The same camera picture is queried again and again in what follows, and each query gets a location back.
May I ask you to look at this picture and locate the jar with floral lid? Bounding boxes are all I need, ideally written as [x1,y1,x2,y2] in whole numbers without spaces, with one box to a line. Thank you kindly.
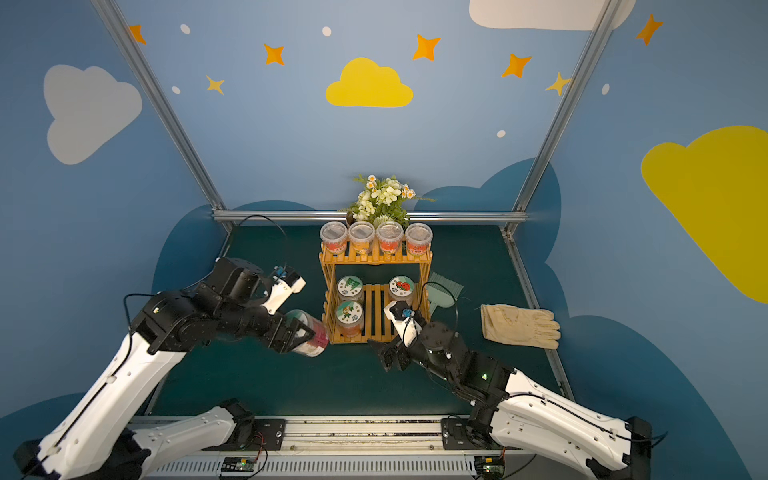
[285,309,330,358]

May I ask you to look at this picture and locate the jar with pineapple lid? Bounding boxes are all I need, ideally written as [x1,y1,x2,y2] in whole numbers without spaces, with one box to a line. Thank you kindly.
[335,300,364,338]

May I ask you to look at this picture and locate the jar with strawberry lid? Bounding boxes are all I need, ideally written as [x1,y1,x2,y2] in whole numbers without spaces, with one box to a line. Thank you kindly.
[388,275,416,305]

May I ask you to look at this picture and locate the jar with green tree lid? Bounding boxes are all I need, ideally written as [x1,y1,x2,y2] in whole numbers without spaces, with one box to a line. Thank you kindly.
[336,275,365,304]

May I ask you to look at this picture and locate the clear seed cup red base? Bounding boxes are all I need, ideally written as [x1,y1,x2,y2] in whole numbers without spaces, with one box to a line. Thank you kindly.
[319,221,348,255]

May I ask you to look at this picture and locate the clear seed cup orange base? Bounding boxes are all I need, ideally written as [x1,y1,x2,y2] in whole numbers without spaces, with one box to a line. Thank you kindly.
[348,221,376,256]

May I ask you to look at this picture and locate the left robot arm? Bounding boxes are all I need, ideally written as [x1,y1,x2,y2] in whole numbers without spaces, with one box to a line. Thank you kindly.
[14,257,315,479]

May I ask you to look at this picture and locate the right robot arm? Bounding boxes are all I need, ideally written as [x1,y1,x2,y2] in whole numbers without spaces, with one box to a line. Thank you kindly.
[370,321,653,479]

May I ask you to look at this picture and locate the wooden slatted shelf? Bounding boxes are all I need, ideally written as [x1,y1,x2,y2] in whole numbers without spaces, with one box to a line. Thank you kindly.
[319,241,433,345]

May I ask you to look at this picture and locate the beige work glove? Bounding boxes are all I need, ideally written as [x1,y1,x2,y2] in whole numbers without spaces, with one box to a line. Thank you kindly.
[480,304,561,350]

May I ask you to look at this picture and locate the left small circuit board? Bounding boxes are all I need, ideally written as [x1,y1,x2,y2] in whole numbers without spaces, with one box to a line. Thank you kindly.
[220,457,258,475]

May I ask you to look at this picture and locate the small circuit board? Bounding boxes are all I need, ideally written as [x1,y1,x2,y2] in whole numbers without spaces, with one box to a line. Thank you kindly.
[220,457,258,475]
[473,456,506,480]

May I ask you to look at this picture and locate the potted white flower bouquet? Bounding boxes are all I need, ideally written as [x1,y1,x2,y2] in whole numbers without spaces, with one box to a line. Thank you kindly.
[346,175,422,228]

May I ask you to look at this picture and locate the right small circuit board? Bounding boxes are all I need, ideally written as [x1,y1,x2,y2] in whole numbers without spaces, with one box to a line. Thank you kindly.
[473,456,506,480]

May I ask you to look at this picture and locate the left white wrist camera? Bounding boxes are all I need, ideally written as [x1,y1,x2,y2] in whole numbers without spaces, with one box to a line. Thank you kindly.
[262,267,306,316]

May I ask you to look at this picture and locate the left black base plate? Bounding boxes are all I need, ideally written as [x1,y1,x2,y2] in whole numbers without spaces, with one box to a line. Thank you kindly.
[237,417,287,452]

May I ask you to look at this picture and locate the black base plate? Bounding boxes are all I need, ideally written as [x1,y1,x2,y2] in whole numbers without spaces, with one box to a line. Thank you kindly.
[440,415,500,451]
[237,417,287,452]

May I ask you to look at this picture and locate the aluminium mounting rail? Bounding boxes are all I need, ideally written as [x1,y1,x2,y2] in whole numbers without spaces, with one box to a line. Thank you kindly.
[92,413,619,480]

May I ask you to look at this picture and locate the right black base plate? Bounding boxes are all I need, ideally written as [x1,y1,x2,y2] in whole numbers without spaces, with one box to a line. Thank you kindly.
[440,415,500,451]

